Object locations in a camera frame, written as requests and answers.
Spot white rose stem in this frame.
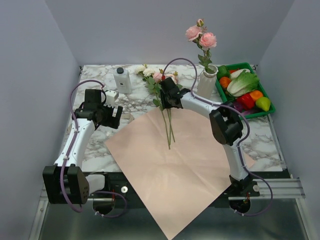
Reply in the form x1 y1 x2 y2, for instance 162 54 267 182
135 64 171 150

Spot peach rose stem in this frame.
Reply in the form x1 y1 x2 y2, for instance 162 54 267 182
167 71 183 89

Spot pink wrapping paper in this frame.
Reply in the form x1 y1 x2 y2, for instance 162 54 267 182
104 107 256 240

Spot pink rose stem with bud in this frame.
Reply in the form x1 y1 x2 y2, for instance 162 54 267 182
185 18 217 74

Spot cream ribbon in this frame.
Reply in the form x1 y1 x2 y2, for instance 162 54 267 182
66 113 135 133

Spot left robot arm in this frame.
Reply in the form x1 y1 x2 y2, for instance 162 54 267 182
42 89 123 205

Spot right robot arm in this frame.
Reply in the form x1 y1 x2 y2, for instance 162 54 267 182
160 76 260 197

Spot white ribbed vase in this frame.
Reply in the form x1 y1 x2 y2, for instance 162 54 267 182
196 63 218 100

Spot white bottle black cap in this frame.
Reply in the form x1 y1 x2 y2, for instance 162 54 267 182
113 67 132 95

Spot green toy pepper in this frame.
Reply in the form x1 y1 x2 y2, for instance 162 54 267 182
216 65 230 80

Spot toy napa cabbage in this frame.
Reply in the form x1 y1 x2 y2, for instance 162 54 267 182
226 70 260 98

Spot red toy pepper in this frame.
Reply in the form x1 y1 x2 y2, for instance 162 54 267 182
236 93 255 110

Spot orange toy fruit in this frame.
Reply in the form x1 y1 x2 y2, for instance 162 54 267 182
249 90 264 102

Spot purple toy eggplant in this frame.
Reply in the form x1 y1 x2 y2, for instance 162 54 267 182
241 108 261 116

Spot green toy pear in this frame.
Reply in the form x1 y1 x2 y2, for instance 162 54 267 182
255 97 271 112

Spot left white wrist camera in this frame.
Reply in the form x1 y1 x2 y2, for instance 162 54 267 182
105 90 119 107

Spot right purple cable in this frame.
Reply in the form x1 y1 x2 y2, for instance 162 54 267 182
161 57 274 217

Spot purple cable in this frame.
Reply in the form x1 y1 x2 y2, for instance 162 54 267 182
59 79 106 213
161 57 274 217

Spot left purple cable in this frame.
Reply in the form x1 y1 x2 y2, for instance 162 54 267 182
59 79 106 213

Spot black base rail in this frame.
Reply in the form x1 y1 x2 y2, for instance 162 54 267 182
102 172 261 213

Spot aluminium frame rail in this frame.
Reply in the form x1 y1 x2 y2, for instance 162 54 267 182
39 177 307 201

